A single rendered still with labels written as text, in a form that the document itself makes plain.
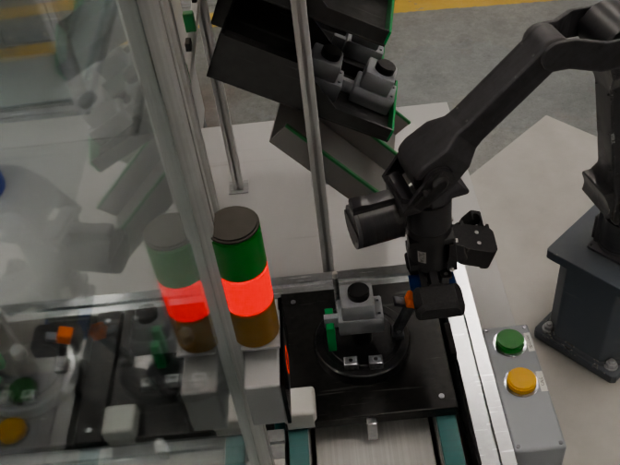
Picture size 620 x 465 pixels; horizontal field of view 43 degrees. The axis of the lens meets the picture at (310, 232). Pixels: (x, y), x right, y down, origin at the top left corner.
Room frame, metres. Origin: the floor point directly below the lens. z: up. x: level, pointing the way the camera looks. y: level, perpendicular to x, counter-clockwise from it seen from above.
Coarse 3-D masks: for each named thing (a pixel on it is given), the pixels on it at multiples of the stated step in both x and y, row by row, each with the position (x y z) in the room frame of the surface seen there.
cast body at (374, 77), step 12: (372, 60) 1.02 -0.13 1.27; (384, 60) 1.01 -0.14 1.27; (360, 72) 1.03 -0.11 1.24; (372, 72) 0.99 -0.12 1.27; (384, 72) 0.99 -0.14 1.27; (396, 72) 1.01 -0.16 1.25; (348, 84) 1.01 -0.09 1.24; (360, 84) 0.99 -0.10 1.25; (372, 84) 0.99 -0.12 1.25; (384, 84) 0.98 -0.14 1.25; (360, 96) 0.99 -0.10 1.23; (372, 96) 0.99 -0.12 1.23; (384, 96) 0.98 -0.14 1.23; (372, 108) 0.99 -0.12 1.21; (384, 108) 0.98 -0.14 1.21
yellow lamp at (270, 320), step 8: (272, 304) 0.53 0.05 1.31; (264, 312) 0.52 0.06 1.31; (272, 312) 0.53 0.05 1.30; (232, 320) 0.53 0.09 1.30; (240, 320) 0.52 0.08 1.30; (248, 320) 0.52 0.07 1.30; (256, 320) 0.52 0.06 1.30; (264, 320) 0.52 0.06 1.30; (272, 320) 0.53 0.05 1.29; (240, 328) 0.52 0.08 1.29; (248, 328) 0.52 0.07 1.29; (256, 328) 0.52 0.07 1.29; (264, 328) 0.52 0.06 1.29; (272, 328) 0.53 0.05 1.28; (240, 336) 0.52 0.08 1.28; (248, 336) 0.52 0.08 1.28; (256, 336) 0.52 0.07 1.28; (264, 336) 0.52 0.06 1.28; (272, 336) 0.52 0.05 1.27; (248, 344) 0.52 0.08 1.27; (256, 344) 0.52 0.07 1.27; (264, 344) 0.52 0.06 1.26
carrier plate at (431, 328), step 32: (384, 288) 0.83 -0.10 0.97; (288, 320) 0.79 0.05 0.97; (320, 320) 0.79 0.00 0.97; (416, 320) 0.76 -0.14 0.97; (416, 352) 0.70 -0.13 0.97; (320, 384) 0.67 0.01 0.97; (384, 384) 0.65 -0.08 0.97; (416, 384) 0.65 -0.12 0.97; (448, 384) 0.64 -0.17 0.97; (320, 416) 0.62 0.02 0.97; (352, 416) 0.61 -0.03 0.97; (384, 416) 0.61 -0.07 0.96; (416, 416) 0.60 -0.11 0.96
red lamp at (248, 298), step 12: (264, 276) 0.53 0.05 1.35; (228, 288) 0.52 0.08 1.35; (240, 288) 0.52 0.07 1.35; (252, 288) 0.52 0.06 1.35; (264, 288) 0.53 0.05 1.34; (228, 300) 0.52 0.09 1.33; (240, 300) 0.52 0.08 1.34; (252, 300) 0.52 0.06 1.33; (264, 300) 0.52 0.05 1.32; (240, 312) 0.52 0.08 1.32; (252, 312) 0.52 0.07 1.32
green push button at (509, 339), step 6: (504, 330) 0.72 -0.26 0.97; (510, 330) 0.72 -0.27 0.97; (516, 330) 0.72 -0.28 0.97; (498, 336) 0.71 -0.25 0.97; (504, 336) 0.71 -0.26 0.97; (510, 336) 0.71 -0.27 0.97; (516, 336) 0.71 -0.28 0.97; (522, 336) 0.71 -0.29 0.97; (498, 342) 0.70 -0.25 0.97; (504, 342) 0.70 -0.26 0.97; (510, 342) 0.70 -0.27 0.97; (516, 342) 0.69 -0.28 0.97; (522, 342) 0.69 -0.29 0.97; (498, 348) 0.70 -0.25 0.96; (504, 348) 0.69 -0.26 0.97; (510, 348) 0.69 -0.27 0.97; (516, 348) 0.69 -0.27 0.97; (522, 348) 0.69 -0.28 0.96
